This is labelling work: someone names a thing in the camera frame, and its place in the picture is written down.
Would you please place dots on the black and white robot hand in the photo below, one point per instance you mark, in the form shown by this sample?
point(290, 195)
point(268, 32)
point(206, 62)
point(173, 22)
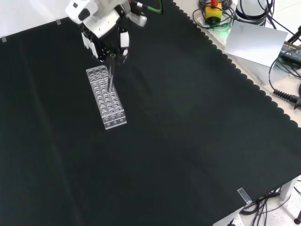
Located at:
point(101, 35)

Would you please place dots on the clear glass test tube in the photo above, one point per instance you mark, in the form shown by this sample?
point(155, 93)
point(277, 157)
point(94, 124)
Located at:
point(110, 73)

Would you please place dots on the clear plastic test tube rack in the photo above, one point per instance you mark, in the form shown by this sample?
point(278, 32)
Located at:
point(105, 99)

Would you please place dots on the grey tape piece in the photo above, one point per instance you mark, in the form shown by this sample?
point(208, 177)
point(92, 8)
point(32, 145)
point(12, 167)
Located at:
point(4, 39)
point(58, 22)

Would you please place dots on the black bench cloth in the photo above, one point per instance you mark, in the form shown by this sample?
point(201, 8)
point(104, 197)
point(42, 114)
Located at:
point(141, 131)

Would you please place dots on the yellow emergency stop button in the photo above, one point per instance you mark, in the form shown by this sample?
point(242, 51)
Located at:
point(213, 11)

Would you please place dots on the pale grey board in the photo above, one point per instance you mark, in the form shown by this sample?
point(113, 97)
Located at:
point(255, 43)

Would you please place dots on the black power supply box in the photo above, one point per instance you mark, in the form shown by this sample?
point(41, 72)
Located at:
point(290, 53)

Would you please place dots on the clear tape strip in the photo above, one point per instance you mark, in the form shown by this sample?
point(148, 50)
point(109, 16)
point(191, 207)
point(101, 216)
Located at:
point(244, 195)

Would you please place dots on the white table leg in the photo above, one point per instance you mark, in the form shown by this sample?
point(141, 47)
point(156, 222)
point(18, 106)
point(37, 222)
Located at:
point(288, 189)

